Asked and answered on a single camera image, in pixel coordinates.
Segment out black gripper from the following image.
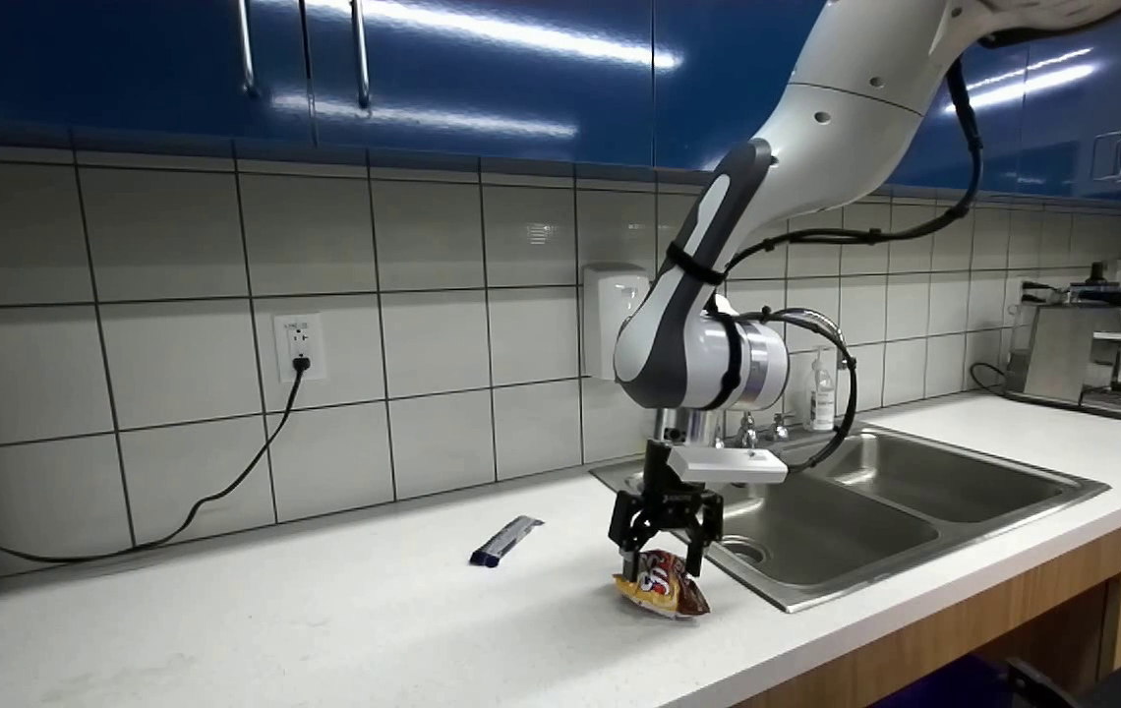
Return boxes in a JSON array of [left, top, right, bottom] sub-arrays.
[[607, 442, 729, 577]]

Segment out brown yellow snack packet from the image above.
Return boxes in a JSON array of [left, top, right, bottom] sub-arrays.
[[613, 548, 715, 620]]

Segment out round steel sink drain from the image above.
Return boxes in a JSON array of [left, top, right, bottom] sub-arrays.
[[720, 536, 772, 569]]

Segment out stainless steel double sink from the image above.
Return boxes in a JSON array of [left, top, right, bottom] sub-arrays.
[[589, 420, 1115, 619]]

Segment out black marker pen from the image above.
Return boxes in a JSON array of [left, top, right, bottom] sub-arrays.
[[466, 510, 546, 569]]

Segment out clear pump soap bottle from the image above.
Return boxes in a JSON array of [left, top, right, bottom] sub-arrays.
[[808, 352, 847, 437]]

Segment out silver coffee machine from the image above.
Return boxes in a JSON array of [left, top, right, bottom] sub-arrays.
[[1011, 264, 1121, 424]]

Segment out blue cabinet door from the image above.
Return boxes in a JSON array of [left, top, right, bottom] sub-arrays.
[[974, 25, 1121, 203], [654, 0, 839, 181], [298, 0, 668, 175], [0, 0, 312, 152]]

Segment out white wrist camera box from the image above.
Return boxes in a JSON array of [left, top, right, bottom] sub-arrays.
[[666, 442, 790, 488]]

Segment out white wall soap dispenser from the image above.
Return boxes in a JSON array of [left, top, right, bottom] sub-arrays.
[[580, 269, 654, 387]]

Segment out black coffee machine cord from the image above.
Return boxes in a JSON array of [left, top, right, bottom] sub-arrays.
[[968, 356, 1028, 396]]

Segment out black power cord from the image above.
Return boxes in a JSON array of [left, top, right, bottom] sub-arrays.
[[0, 352, 316, 569]]

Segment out white wall outlet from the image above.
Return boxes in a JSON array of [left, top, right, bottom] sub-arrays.
[[273, 312, 332, 387]]

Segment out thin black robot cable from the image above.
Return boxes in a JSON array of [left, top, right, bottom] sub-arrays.
[[681, 50, 986, 472]]

